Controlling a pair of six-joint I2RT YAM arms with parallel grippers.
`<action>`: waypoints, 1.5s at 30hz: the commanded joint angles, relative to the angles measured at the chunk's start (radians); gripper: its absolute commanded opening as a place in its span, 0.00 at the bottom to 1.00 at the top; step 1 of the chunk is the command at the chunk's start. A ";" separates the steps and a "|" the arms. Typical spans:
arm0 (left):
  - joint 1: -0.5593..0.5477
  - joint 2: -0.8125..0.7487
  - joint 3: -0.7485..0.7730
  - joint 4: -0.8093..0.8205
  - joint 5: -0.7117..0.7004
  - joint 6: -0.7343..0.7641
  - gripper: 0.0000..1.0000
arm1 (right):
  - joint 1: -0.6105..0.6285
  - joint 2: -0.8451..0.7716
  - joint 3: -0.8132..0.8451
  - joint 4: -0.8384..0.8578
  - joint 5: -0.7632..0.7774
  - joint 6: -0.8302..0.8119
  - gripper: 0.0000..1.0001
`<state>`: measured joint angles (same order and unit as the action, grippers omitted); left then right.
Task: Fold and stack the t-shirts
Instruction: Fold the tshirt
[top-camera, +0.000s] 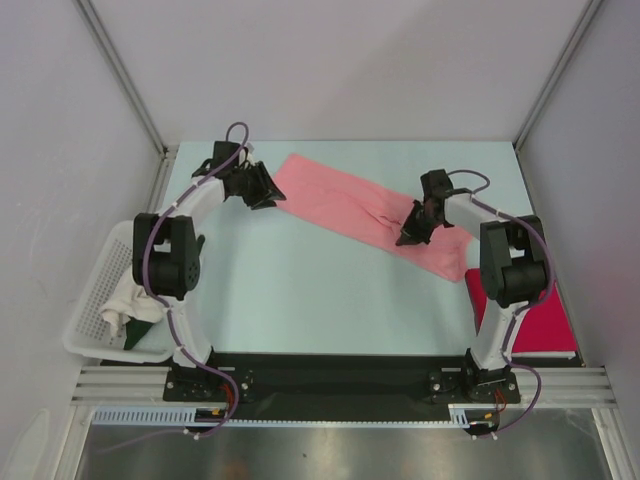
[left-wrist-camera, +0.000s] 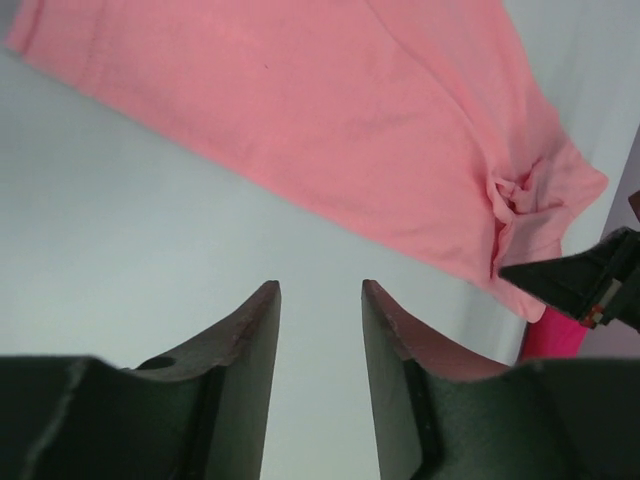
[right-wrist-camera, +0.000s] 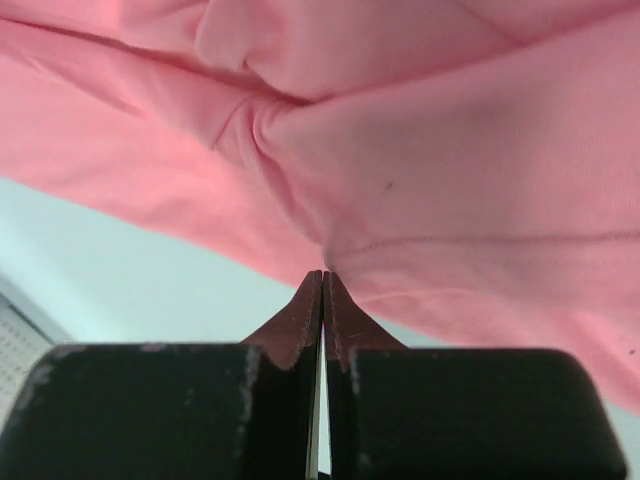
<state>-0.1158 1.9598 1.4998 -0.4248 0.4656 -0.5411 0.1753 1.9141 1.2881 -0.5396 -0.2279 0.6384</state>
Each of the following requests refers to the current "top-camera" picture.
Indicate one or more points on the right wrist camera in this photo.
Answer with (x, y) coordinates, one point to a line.
(437, 185)

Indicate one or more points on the white plastic basket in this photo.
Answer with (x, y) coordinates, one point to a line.
(87, 334)

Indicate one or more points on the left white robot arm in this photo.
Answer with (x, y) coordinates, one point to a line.
(168, 246)

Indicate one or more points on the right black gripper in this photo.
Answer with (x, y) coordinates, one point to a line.
(412, 234)

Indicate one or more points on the white crumpled t shirt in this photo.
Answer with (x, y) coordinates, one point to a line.
(129, 301)

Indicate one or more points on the dark green t shirt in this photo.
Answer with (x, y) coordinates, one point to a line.
(137, 334)

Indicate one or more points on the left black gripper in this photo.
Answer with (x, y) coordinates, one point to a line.
(265, 192)

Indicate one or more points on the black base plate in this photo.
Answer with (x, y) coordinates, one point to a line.
(317, 387)

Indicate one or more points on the white slotted cable duct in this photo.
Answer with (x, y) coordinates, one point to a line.
(194, 417)

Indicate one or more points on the folded red t shirt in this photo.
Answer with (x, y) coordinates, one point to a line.
(545, 332)

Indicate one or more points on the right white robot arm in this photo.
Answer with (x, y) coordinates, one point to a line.
(515, 265)

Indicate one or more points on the pink t shirt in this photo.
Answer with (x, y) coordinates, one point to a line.
(366, 212)

